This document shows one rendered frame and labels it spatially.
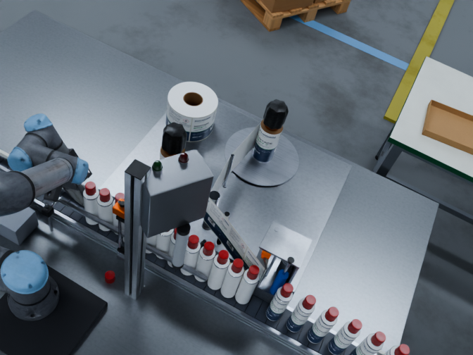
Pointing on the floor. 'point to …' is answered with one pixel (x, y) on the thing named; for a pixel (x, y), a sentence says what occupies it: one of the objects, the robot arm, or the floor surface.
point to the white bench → (451, 86)
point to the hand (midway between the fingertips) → (84, 205)
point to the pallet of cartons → (291, 7)
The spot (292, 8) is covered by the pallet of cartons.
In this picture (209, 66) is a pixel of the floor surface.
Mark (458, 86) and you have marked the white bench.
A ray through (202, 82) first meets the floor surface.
